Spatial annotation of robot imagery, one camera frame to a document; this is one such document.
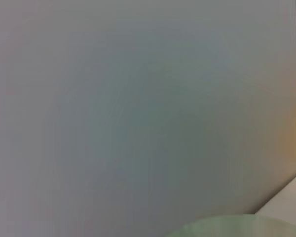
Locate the pale green glass fruit plate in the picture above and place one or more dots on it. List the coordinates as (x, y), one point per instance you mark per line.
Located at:
(236, 225)

